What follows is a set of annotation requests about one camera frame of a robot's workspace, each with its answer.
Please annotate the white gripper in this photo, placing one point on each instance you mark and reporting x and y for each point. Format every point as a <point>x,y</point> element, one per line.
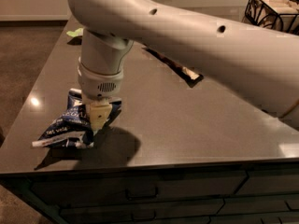
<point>100,84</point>

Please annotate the blue Kettle chip bag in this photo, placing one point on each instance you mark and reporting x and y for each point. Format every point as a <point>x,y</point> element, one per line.
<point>73,128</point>

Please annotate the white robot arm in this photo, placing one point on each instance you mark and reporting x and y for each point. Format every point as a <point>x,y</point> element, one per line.
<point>260,65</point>

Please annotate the green chip bag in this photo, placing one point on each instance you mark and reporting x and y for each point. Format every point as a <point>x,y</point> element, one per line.
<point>76,33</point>

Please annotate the brown and yellow chip bag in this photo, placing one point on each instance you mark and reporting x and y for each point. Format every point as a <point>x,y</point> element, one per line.
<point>181,70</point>

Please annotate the grey counter cabinet with drawers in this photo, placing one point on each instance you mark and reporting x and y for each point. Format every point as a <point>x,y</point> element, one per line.
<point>191,195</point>

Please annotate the black wire basket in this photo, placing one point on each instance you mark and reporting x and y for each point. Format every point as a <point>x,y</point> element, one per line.
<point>280,15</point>

